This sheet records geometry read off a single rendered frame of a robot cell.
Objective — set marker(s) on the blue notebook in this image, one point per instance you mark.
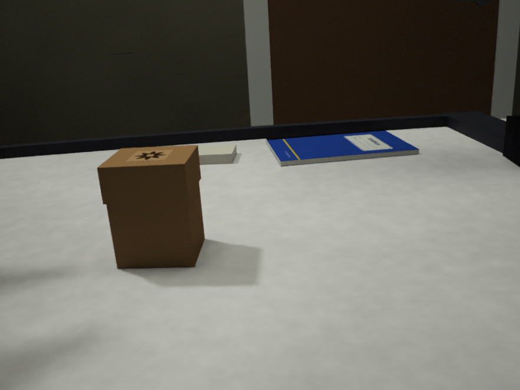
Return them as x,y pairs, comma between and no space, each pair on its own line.
323,148

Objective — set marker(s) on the beige flat block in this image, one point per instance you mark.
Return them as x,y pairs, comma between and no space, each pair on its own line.
217,154

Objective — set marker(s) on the brown open box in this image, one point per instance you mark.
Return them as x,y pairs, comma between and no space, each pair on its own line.
157,235

